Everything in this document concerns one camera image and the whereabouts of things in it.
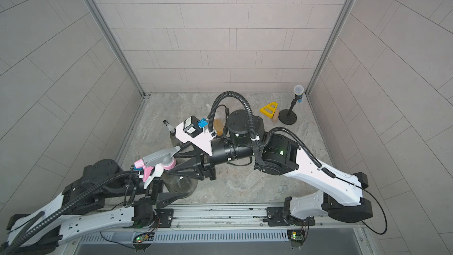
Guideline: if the dark grey bottle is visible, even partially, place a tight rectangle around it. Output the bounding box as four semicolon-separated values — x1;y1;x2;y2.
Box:
161;171;198;198

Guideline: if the yellow triangle block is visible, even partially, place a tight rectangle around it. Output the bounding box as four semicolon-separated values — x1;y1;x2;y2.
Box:
260;102;278;119

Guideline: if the pink grey spray nozzle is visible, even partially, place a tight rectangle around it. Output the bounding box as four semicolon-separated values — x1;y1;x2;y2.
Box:
133;146;181;179

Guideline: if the black white spray nozzle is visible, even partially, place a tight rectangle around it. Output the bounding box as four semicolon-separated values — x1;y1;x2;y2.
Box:
163;120;176;135

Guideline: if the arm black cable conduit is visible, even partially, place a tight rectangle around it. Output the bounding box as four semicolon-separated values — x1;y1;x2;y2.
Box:
0;171;139;255
208;91;336;179

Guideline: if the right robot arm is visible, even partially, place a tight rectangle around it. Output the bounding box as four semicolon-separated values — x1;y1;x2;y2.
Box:
169;110;373;223

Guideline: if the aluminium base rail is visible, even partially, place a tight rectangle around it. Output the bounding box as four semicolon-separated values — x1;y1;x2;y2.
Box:
61;204;363;250

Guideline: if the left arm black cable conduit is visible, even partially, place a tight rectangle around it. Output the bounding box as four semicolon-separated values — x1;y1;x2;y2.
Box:
0;171;139;255

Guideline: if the microphone on black stand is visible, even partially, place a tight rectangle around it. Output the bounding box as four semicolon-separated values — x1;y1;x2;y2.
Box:
278;85;304;125

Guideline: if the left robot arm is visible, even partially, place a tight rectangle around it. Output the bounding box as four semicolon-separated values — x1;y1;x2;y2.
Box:
1;159;197;255

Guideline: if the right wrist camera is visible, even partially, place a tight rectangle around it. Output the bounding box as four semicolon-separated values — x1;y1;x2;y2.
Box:
175;116;214;156

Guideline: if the orange plastic bottle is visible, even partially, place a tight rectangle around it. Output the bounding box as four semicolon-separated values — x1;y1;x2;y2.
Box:
213;119;226;138

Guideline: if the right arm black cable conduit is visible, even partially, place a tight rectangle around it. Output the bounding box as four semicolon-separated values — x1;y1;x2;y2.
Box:
208;91;336;179

